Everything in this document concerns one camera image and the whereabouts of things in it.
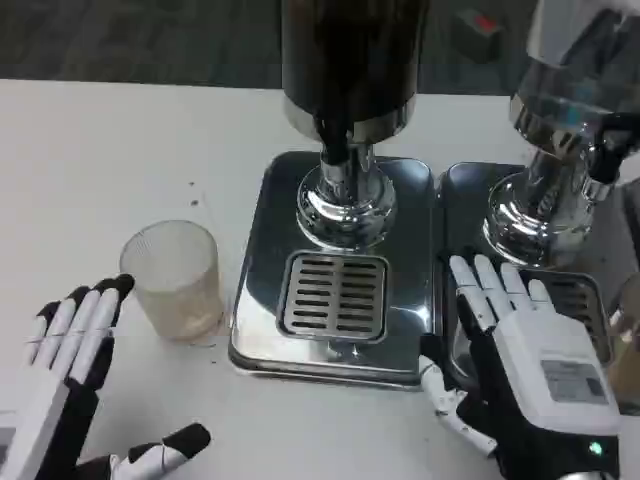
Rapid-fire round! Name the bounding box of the steel drip tray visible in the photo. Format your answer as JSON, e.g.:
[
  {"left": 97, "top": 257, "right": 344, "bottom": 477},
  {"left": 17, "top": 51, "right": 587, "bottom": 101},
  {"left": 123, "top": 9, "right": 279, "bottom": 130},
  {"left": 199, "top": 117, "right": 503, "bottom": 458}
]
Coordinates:
[
  {"left": 227, "top": 151, "right": 437, "bottom": 387},
  {"left": 433, "top": 160, "right": 622, "bottom": 404}
]

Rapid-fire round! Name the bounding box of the clear ribbed glass cup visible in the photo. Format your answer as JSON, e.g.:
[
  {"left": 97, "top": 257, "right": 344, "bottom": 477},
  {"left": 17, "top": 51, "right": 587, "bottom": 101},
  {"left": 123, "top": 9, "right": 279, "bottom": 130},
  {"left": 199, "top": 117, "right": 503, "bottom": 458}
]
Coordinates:
[{"left": 118, "top": 219, "right": 225, "bottom": 343}]

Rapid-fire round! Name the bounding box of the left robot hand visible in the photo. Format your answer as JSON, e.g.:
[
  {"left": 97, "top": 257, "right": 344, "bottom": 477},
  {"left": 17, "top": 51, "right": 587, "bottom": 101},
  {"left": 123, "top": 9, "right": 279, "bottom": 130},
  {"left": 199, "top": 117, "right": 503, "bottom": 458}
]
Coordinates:
[{"left": 0, "top": 273, "right": 212, "bottom": 480}]

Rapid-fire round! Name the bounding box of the black dispenser tap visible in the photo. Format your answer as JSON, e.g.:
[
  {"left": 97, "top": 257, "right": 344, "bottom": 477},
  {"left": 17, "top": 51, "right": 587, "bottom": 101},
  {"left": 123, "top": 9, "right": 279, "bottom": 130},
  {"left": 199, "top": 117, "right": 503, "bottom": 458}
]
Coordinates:
[
  {"left": 312, "top": 115, "right": 352, "bottom": 167},
  {"left": 588, "top": 112, "right": 640, "bottom": 187}
]

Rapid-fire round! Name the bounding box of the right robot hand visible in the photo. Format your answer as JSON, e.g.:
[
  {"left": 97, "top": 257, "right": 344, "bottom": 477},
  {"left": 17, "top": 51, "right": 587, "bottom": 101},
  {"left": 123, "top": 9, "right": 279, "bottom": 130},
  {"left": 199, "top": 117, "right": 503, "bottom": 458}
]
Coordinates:
[{"left": 419, "top": 253, "right": 622, "bottom": 480}]

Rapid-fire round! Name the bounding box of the black box with red button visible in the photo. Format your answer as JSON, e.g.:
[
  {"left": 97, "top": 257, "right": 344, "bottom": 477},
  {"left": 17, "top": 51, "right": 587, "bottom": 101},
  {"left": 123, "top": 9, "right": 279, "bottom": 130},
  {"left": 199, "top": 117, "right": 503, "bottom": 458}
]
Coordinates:
[{"left": 448, "top": 10, "right": 504, "bottom": 65}]

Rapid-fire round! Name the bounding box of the clear drink dispenser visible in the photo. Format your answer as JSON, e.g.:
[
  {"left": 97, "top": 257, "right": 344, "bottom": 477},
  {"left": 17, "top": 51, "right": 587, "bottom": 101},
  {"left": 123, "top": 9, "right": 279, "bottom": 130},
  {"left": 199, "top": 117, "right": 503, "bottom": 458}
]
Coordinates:
[{"left": 482, "top": 0, "right": 640, "bottom": 269}]

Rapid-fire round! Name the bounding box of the steel slotted tray grid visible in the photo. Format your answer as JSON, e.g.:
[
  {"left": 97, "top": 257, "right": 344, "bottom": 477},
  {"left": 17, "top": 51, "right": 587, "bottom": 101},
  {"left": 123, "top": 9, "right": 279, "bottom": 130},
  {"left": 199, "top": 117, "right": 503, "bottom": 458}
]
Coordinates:
[
  {"left": 276, "top": 249, "right": 391, "bottom": 342},
  {"left": 518, "top": 269, "right": 614, "bottom": 362}
]

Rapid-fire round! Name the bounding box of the dark drink dispenser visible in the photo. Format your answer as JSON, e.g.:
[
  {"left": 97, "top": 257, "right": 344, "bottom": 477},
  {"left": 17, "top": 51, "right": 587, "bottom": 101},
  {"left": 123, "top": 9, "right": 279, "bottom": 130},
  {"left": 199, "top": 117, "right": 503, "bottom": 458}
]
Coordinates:
[{"left": 279, "top": 0, "right": 432, "bottom": 252}]

